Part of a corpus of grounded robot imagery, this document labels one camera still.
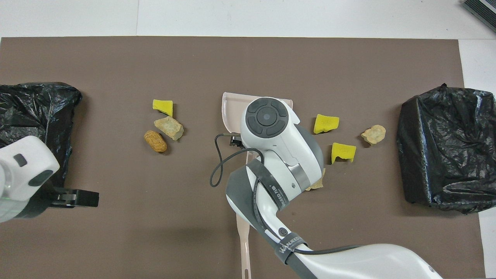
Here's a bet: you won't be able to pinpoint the black bag lined bin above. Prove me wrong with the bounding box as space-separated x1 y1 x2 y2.
0 82 83 190
396 83 496 214

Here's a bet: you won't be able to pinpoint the grey ribbed panel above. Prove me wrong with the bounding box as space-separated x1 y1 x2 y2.
463 0 496 33

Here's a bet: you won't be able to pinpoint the yellow sponge piece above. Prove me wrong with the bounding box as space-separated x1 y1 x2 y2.
313 114 340 135
331 143 357 164

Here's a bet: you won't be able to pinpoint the yellow sponge green backing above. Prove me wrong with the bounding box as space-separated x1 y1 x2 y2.
153 99 174 117

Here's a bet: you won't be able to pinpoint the beige plastic dustpan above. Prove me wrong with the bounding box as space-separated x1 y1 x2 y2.
221 91 294 161

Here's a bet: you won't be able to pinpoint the beige scrap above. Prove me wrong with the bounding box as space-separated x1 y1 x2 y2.
306 168 326 191
361 124 386 145

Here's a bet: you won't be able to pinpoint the brown table mat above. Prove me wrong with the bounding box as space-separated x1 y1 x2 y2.
0 36 486 279

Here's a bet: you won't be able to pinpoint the brown bread roll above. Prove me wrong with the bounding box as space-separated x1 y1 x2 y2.
144 130 168 153

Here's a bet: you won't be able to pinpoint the beige brush black bristles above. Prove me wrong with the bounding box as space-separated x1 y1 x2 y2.
235 211 253 279

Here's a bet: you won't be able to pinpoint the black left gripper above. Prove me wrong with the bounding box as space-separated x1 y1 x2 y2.
17 187 99 218

